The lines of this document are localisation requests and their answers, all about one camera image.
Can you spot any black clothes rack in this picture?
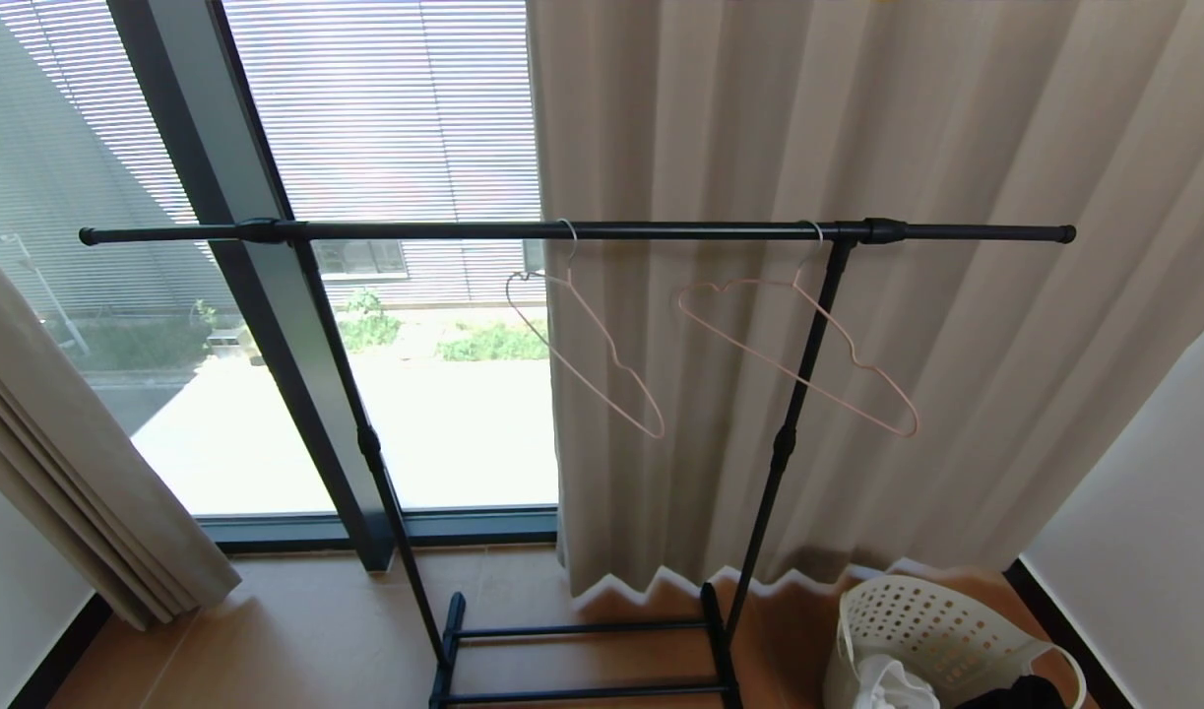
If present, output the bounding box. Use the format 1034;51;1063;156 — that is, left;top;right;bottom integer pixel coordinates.
78;217;1077;709

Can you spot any window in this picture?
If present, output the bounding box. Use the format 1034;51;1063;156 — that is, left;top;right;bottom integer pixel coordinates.
0;0;560;572

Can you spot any pink clothes hanger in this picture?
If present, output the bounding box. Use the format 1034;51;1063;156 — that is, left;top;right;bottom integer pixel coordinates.
506;219;666;440
676;221;920;439

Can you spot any black garment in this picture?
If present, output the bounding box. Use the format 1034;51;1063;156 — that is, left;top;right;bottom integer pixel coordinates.
956;675;1060;709

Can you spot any beige curtain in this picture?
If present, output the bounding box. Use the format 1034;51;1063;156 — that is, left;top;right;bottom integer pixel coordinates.
0;228;242;631
526;0;1204;599

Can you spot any white laundry basket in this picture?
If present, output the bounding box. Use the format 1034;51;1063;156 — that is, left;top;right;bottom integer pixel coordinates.
823;575;1088;709

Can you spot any white t-shirt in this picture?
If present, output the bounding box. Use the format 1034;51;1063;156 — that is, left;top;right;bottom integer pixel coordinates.
855;654;942;709

